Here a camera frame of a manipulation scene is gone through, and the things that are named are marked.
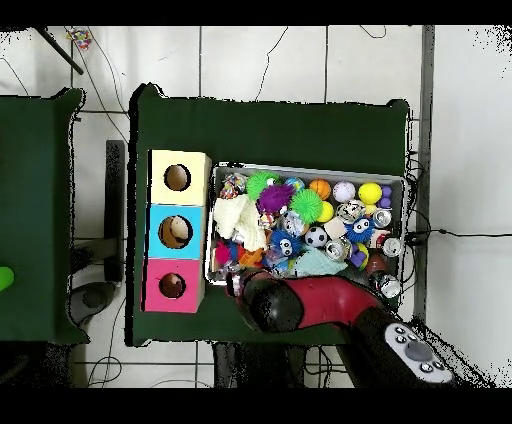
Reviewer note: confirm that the cream muslin cloth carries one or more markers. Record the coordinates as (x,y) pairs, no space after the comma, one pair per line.
(232,218)

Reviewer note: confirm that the green spiky ball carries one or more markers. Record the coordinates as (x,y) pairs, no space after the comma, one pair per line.
(258,184)
(306,206)

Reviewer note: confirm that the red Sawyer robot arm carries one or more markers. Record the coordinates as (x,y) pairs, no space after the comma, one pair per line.
(336,308)

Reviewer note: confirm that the shallow clear mesh bin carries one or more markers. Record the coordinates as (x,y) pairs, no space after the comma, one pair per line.
(220,240)

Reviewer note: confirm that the wooden box with three holes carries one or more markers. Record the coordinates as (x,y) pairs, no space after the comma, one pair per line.
(178,212)

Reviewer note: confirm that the purple spiky ball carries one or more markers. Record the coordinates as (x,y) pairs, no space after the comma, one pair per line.
(274,198)

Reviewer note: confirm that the small blue fuzzy toy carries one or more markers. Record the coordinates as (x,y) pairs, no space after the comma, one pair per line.
(282,242)

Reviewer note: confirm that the orange plastic toy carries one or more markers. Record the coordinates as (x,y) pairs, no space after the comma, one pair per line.
(251,258)

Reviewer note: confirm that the small soccer ball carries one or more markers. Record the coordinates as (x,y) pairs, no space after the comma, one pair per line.
(316,237)

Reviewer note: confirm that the orange basketball toy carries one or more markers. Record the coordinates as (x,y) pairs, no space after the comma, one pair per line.
(320,189)

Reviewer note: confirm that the mint green cloth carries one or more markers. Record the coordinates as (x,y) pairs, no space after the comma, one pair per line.
(320,262)

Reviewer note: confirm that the white baseball toy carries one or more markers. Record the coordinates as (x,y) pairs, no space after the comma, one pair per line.
(344,192)

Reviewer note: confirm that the blue fuzzy monster toy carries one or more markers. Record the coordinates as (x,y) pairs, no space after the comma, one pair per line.
(359,230)

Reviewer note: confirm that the smooth yellow ball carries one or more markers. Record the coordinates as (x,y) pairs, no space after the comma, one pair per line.
(370,194)

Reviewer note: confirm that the black power adapter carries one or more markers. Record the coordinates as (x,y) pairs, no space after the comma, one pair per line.
(416,237)

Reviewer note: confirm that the side table with green cloth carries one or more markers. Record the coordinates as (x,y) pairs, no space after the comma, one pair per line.
(36,216)

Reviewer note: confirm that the small colourful object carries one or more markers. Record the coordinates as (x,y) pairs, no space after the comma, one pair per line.
(78,38)

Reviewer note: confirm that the black rod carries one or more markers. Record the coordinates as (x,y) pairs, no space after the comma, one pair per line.
(58,50)

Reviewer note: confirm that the small green object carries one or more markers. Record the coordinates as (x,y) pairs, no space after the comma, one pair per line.
(4,278)

